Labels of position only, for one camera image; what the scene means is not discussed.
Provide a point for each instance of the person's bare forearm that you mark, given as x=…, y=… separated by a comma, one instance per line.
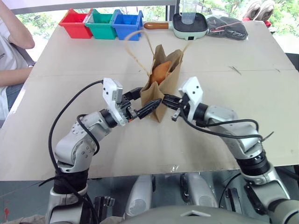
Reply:
x=14, y=77

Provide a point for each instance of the silver right robot leg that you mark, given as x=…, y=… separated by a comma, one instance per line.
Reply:
x=198, y=191

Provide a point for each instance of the dark chair armrest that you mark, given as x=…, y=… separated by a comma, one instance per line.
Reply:
x=26, y=57

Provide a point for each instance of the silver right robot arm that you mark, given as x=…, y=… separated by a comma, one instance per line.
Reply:
x=236, y=123

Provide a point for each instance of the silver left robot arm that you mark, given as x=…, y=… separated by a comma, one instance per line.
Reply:
x=70, y=144

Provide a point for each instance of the green plastic bin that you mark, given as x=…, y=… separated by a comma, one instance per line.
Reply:
x=102, y=29

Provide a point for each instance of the black bag in plastic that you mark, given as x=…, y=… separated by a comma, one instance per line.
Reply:
x=229, y=29

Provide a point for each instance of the orange plush toy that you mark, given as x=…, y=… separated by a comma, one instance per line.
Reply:
x=161, y=70

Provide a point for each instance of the clear plastic cup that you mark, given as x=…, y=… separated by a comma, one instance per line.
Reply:
x=188, y=16

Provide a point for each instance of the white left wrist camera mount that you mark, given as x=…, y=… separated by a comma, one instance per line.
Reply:
x=109, y=93

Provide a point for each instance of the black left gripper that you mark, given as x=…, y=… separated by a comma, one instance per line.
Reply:
x=130, y=113

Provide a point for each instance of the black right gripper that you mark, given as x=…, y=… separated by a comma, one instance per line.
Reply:
x=183, y=102

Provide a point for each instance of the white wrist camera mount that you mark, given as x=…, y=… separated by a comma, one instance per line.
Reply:
x=194, y=88
x=109, y=93

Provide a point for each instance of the brown paper bag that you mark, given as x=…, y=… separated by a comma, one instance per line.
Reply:
x=172, y=77

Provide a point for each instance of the blue plastic bin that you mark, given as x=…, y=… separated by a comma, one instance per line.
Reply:
x=127, y=29

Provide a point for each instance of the mint green electric pan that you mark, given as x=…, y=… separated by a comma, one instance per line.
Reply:
x=187, y=32

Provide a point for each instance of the grey robot torso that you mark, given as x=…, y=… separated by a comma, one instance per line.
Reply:
x=198, y=215

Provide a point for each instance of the red plastic bin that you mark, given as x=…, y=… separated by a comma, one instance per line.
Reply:
x=76, y=25

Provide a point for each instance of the person in white shirt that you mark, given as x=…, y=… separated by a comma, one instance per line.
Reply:
x=7, y=56

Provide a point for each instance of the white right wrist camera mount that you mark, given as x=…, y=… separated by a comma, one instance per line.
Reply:
x=194, y=88

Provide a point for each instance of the beige sneaker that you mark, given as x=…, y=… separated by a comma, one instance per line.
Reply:
x=252, y=9
x=266, y=9

